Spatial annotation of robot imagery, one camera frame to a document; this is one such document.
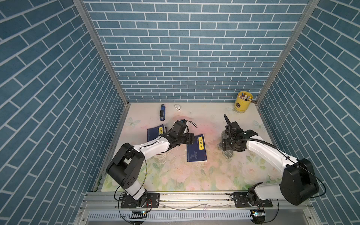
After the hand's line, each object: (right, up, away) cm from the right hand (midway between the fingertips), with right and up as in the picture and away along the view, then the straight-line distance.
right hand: (230, 146), depth 87 cm
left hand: (-22, +5, +2) cm, 23 cm away
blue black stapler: (-46, +22, +21) cm, 55 cm away
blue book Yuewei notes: (-51, +7, +12) cm, 53 cm away
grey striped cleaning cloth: (-1, -6, +2) cm, 6 cm away
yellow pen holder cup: (+15, +30, +18) cm, 39 cm away
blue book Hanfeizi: (-21, -5, +4) cm, 22 cm away
